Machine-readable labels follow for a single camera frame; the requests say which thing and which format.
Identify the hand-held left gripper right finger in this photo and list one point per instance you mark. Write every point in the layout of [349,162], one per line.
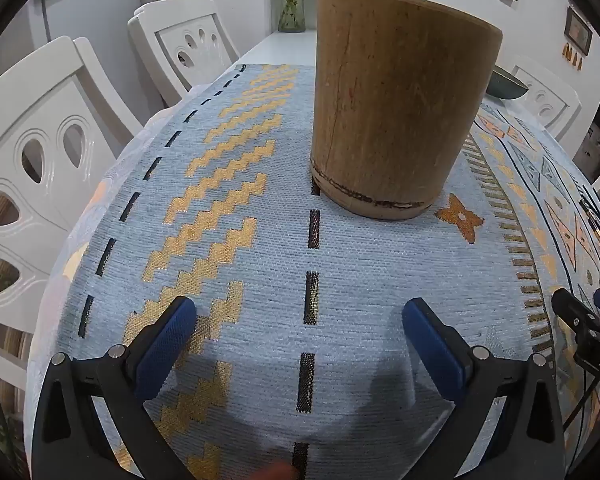
[432,350]

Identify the hanging tassel ornament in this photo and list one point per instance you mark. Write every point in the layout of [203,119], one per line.
[577,62]

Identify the patterned blue tablecloth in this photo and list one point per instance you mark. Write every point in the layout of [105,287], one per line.
[360,270]

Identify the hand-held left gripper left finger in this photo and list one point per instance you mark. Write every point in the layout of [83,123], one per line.
[167,345]

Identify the small framed wall picture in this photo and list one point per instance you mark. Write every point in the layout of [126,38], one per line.
[577,30]

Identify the dark bowl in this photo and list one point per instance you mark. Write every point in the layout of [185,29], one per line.
[505,82]

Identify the wooden utensil holder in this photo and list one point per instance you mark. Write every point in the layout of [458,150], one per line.
[395,110]

